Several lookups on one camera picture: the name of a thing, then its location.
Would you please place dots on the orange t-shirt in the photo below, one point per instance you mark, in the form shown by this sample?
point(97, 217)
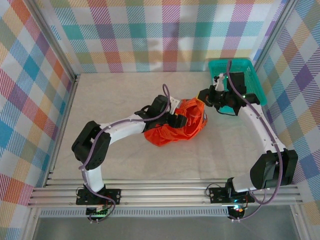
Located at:
point(192, 125)

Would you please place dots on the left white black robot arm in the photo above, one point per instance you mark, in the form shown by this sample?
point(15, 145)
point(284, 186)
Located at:
point(125, 127)

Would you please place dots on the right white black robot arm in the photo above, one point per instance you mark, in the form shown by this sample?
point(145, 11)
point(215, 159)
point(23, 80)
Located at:
point(255, 125)

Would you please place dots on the teal plastic mesh basket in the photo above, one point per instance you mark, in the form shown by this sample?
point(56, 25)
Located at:
point(252, 75)

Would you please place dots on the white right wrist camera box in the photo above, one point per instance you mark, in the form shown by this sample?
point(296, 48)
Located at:
point(220, 83)

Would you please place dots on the aluminium mounting rail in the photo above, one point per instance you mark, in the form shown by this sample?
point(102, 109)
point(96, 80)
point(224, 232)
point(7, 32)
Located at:
point(162, 193)

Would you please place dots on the aluminium frame post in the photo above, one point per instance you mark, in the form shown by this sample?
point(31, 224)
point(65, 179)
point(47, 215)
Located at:
point(274, 32)
point(55, 37)

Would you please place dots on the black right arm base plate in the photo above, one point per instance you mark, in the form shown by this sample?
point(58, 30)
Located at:
point(217, 196)

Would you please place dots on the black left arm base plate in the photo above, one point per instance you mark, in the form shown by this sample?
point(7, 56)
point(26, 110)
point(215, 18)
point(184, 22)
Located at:
point(113, 196)

